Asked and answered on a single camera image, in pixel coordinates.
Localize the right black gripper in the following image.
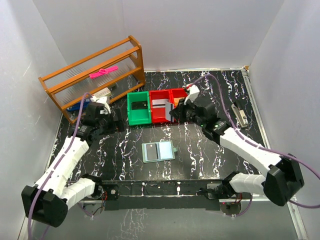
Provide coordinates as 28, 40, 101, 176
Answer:
169, 97, 205, 128

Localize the white striped credit card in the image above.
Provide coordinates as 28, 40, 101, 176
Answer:
165, 101, 175, 123

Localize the silver credit card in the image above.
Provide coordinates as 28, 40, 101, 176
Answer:
152, 98, 168, 108

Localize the green card holder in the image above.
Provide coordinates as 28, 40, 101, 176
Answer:
141, 140, 178, 164

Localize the black credit card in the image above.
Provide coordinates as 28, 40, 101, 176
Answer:
145, 143, 158, 161

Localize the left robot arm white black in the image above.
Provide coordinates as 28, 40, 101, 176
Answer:
21, 102, 125, 228

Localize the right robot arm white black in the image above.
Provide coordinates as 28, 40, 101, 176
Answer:
169, 99, 305, 206

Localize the orange card in bin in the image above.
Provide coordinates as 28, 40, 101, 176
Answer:
173, 97, 180, 107

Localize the black card in bin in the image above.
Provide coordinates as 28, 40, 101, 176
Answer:
131, 101, 148, 110

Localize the green plastic bin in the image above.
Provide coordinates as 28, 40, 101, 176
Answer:
127, 91, 152, 126

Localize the right red plastic bin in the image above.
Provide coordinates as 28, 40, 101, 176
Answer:
170, 88, 187, 104

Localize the red plastic bin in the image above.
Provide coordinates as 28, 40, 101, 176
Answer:
170, 88, 187, 104
149, 89, 171, 124

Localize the middle red plastic bin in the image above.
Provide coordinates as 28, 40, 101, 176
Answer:
149, 89, 171, 124

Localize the white red box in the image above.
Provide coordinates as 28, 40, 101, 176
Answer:
93, 87, 112, 98

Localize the blue stapler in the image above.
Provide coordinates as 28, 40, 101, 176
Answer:
66, 98, 91, 112

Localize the wooden shelf rack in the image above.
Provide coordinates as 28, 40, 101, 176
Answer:
39, 35, 146, 124

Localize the pink plastic clip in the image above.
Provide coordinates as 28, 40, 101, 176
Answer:
89, 66, 119, 79

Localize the black grey stapler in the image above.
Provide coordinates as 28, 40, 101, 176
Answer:
231, 100, 249, 129

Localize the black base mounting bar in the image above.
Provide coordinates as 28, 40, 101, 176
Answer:
74, 179, 253, 212

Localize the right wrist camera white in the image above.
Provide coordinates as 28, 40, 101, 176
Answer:
184, 83, 200, 105

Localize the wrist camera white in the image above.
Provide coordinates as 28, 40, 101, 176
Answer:
184, 83, 200, 105
90, 95, 111, 115

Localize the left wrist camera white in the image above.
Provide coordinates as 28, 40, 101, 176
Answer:
90, 95, 111, 115

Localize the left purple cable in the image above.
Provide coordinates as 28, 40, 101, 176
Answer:
26, 92, 93, 240

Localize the purple cable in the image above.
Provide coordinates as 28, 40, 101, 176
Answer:
26, 92, 93, 240
184, 73, 320, 217

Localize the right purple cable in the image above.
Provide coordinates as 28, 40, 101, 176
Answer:
184, 73, 320, 217

